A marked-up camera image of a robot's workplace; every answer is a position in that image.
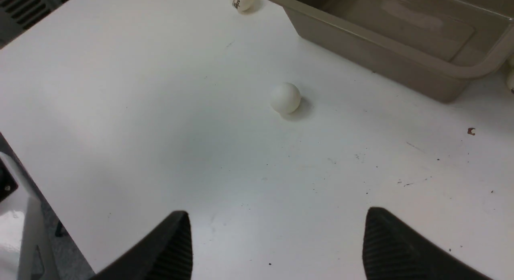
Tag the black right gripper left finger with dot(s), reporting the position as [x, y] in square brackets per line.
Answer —
[164, 254]

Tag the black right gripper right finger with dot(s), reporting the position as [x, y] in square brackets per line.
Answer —
[392, 250]

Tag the plain white table-tennis ball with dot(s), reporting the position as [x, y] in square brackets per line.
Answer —
[285, 98]

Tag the white ball with black logo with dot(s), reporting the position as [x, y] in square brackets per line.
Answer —
[242, 5]

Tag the tan plastic bin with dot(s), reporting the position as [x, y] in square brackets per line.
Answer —
[435, 47]

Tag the black slatted vent panel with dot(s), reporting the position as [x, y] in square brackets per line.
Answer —
[17, 16]

